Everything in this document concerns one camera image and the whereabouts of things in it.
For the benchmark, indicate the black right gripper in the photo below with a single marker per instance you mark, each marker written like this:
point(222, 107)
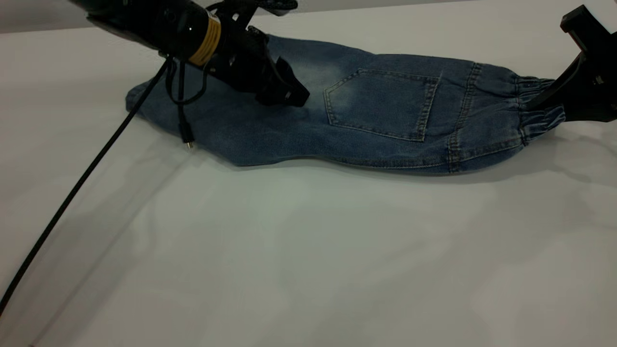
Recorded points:
point(595, 38)

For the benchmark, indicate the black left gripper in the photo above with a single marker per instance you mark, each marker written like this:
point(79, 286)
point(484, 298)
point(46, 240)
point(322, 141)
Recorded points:
point(241, 58)

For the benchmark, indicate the blue denim pants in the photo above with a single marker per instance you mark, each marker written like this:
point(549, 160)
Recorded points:
point(385, 125)

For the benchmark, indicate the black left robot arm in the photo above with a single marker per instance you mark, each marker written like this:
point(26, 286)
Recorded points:
point(154, 24)

